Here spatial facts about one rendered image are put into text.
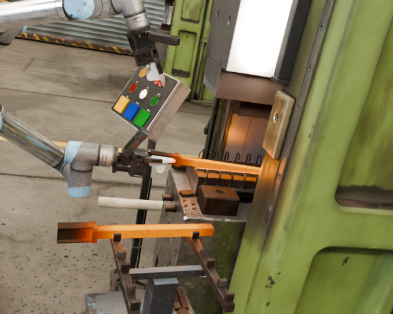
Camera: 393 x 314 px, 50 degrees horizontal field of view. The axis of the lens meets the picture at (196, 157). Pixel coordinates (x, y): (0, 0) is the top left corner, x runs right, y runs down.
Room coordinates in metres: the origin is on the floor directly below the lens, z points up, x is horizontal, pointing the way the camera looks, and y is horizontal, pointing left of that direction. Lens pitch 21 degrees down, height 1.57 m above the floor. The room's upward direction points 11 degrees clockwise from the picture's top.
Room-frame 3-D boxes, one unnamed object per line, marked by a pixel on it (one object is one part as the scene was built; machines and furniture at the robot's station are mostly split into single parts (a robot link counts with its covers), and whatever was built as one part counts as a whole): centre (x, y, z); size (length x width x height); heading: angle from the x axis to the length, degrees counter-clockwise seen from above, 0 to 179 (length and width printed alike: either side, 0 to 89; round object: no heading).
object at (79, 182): (1.30, 0.38, 0.90); 0.11 x 0.08 x 0.11; 38
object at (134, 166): (1.33, 0.22, 0.99); 0.12 x 0.08 x 0.09; 105
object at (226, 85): (1.46, -0.20, 1.32); 0.42 x 0.20 x 0.10; 105
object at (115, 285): (1.93, 0.23, 0.05); 0.22 x 0.22 x 0.09; 15
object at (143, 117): (1.77, 0.26, 1.01); 0.07 x 0.05 x 0.07; 40
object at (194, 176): (1.46, -0.20, 0.96); 0.42 x 0.20 x 0.09; 105
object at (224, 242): (1.41, -0.22, 0.69); 0.56 x 0.38 x 0.45; 105
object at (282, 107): (1.14, -0.20, 1.27); 0.09 x 0.02 x 0.17; 15
